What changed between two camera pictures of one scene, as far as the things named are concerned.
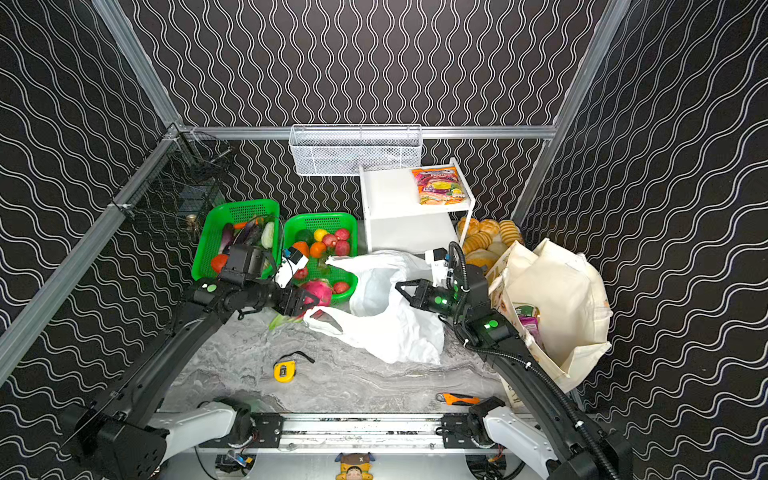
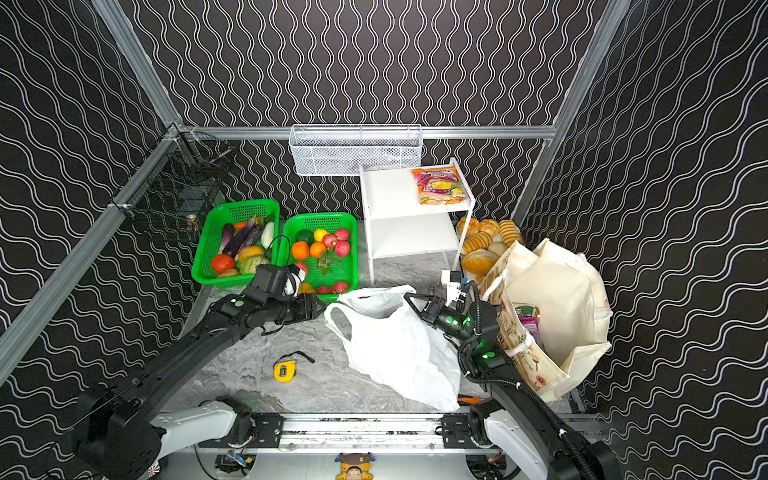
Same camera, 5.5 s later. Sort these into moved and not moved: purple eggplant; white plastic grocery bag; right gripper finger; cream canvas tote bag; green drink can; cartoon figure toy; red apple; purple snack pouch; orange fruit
Moved: right gripper finger; white plastic grocery bag; orange fruit
Not moved: purple snack pouch; green drink can; purple eggplant; cartoon figure toy; red apple; cream canvas tote bag
